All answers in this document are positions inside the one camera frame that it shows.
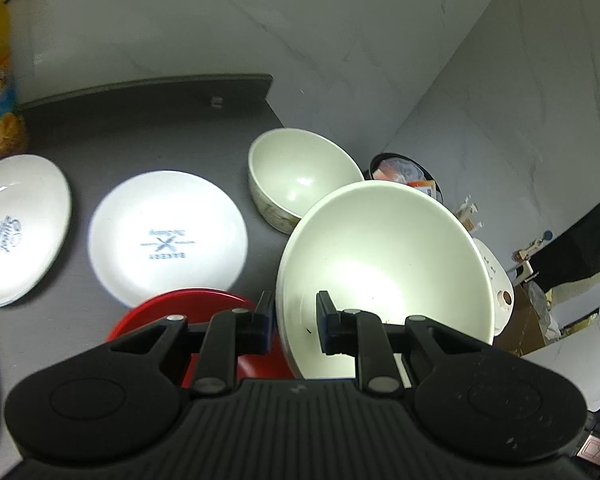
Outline red and black bowl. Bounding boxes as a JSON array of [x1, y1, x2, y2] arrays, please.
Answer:
[[106, 288, 294, 380]]

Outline cream bowl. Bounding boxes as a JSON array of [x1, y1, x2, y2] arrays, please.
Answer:
[[275, 181, 494, 379], [248, 128, 363, 234]]

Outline small white plate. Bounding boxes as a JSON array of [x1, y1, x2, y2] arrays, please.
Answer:
[[87, 170, 248, 308]]

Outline deep white plate blue print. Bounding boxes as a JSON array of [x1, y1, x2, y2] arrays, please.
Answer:
[[0, 154, 72, 308]]

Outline brown pot with packets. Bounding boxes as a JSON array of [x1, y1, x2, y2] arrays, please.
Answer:
[[366, 153, 443, 203]]

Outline cardboard boxes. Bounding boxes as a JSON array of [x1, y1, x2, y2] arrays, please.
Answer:
[[493, 285, 562, 356]]

